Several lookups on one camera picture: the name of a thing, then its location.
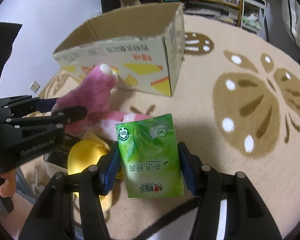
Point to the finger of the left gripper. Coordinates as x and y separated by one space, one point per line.
41 118
40 105

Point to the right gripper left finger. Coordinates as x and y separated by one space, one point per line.
52 215

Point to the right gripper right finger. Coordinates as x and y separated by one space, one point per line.
247 216

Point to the yellow dog plush toy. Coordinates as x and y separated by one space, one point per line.
86 152

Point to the pink plush toy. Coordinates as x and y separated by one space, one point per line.
94 94

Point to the green tissue pack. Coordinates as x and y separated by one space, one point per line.
149 158

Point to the person's left hand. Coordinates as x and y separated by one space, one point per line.
8 188

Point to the open cardboard box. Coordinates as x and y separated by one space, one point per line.
143 44

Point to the beige patterned carpet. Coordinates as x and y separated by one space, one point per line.
236 105

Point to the white folded bedding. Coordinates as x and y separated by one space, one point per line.
291 18

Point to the wooden bookshelf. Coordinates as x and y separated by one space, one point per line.
227 11

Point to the white rolling cart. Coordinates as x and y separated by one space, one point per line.
253 15

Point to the white wall socket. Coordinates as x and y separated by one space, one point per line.
34 87

